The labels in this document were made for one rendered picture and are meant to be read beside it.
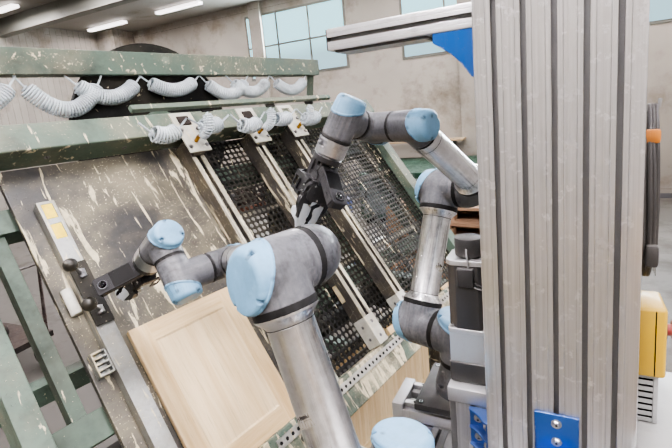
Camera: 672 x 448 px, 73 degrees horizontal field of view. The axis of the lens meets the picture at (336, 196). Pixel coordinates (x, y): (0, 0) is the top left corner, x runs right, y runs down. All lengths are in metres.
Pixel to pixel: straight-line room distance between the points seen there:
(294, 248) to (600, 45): 0.57
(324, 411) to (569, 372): 0.44
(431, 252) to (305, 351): 0.71
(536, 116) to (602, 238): 0.22
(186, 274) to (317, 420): 0.48
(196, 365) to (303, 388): 0.79
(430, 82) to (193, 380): 7.93
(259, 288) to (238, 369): 0.89
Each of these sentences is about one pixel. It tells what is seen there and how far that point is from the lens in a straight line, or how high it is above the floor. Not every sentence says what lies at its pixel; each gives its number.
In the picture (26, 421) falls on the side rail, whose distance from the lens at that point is 1.38.
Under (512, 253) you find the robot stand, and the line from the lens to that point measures 0.87.
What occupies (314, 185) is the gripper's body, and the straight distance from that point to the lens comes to 1.09.
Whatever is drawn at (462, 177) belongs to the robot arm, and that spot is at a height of 1.65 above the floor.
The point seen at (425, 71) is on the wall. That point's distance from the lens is 8.97.
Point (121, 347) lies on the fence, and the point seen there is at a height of 1.27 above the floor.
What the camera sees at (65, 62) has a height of 2.15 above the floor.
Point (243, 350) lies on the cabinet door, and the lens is 1.63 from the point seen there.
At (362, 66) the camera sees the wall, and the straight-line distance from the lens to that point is 9.40.
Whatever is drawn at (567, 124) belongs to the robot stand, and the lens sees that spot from 0.82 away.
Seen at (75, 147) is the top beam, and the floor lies 1.82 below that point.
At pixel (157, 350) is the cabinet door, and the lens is 1.52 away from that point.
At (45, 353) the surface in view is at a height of 1.29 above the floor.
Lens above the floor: 1.86
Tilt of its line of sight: 11 degrees down
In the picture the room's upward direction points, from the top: 6 degrees counter-clockwise
